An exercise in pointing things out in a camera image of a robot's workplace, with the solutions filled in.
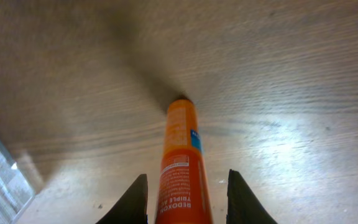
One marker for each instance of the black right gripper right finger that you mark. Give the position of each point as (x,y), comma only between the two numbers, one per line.
(243,207)

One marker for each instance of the orange tube white cap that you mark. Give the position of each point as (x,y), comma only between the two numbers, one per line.
(183,195)

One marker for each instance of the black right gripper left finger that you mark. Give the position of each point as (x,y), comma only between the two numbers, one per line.
(131,208)

